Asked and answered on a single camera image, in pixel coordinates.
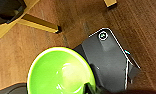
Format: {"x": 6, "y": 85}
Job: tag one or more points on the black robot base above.
{"x": 107, "y": 56}

